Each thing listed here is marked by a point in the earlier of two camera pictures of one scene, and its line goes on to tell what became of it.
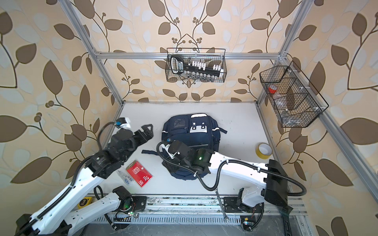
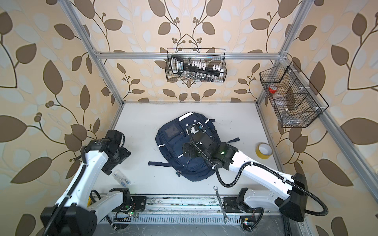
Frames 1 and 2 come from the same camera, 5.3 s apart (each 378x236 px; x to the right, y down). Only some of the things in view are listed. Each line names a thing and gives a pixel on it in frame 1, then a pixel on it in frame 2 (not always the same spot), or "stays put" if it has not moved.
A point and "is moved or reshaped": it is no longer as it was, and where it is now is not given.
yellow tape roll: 264,150 stays put
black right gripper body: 185,162 → 195,152
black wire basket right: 296,102 stays put
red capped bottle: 272,89 stays put
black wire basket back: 199,65 stays put
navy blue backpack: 202,130 is moved or reshaped
